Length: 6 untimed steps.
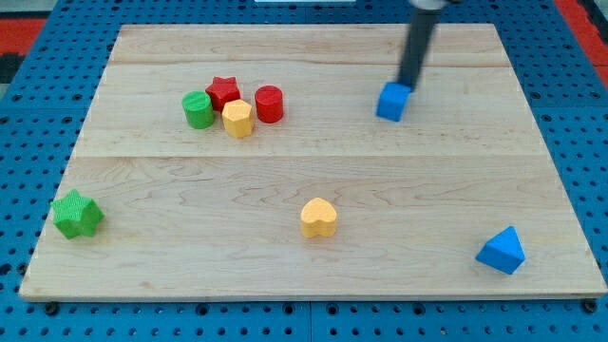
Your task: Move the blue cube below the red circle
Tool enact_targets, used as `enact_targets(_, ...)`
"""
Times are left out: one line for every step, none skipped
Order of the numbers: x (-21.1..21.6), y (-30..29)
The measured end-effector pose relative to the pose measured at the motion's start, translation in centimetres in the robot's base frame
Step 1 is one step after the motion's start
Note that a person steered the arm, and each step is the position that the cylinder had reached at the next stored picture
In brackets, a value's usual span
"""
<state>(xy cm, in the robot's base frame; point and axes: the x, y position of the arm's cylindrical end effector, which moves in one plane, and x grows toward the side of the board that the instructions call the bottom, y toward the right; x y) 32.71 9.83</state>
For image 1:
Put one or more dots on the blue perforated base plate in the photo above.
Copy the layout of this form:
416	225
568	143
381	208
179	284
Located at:
47	100

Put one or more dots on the green star block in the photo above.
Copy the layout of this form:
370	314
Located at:
76	215

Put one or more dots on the red star block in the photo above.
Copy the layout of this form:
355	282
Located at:
223	91

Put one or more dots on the blue cube block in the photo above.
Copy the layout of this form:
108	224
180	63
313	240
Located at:
392	101

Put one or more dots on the yellow hexagon block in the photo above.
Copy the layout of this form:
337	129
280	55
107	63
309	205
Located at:
238	119

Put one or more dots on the red cylinder block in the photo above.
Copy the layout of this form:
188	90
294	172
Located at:
269	104

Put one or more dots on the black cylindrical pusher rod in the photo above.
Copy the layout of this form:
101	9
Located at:
421	27

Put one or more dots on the yellow heart block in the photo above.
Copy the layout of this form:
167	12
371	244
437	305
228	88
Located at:
318	218

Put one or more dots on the wooden board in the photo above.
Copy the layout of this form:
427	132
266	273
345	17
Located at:
198	215

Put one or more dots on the green cylinder block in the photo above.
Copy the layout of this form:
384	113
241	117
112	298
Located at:
198	110

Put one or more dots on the blue triangle block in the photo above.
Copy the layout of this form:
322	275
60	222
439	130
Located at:
503	252

